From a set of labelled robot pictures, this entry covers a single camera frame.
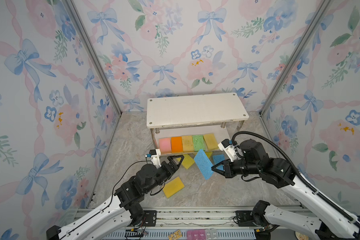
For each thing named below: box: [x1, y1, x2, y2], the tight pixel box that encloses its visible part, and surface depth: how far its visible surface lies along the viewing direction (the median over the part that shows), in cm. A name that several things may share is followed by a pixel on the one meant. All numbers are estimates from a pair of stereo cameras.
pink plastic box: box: [186, 229, 206, 240], surface depth 71 cm
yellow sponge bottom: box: [181, 135, 194, 152], surface depth 94 cm
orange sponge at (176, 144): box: [171, 136, 183, 153], surface depth 93 cm
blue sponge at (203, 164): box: [194, 149, 214, 180], surface depth 69 cm
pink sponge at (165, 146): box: [159, 137, 172, 154], surface depth 93 cm
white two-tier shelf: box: [146, 92, 249, 155], surface depth 77 cm
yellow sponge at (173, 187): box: [163, 176, 185, 199], surface depth 85 cm
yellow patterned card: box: [168, 229, 182, 240], surface depth 70 cm
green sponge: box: [192, 134, 205, 152], surface depth 94 cm
